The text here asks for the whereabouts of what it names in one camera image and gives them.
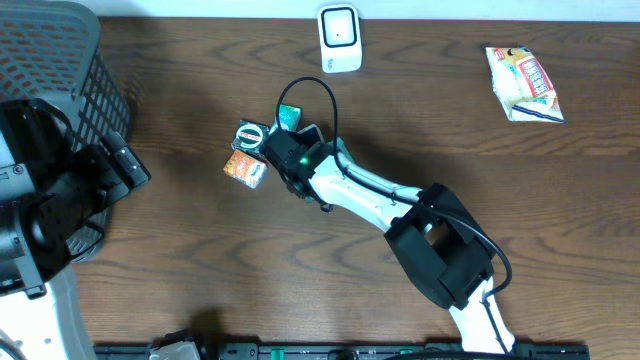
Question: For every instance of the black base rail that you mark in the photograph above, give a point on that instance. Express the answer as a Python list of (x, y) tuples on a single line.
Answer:
[(253, 351)]

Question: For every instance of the white blue snack bag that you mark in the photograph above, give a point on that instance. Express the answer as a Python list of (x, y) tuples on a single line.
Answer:
[(522, 86)]

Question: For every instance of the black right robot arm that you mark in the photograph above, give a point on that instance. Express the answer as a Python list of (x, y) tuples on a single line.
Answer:
[(440, 247)]

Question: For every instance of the teal snack packet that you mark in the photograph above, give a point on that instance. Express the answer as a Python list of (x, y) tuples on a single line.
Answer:
[(343, 149)]

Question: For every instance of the white barcode scanner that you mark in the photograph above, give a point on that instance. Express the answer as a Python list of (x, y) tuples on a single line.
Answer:
[(339, 38)]

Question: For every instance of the dark green round-label packet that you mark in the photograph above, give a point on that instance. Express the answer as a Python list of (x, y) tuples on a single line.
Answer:
[(249, 137)]

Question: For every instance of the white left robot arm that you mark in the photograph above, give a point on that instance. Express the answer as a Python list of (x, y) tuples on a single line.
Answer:
[(50, 191)]

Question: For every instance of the grey plastic mesh basket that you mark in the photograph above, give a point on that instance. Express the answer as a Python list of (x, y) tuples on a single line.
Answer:
[(50, 50)]

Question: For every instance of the teal white drink carton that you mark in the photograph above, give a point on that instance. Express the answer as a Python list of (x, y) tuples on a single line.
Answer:
[(289, 118)]

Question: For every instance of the orange juice carton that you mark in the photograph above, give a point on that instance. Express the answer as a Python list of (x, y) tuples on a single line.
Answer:
[(245, 169)]

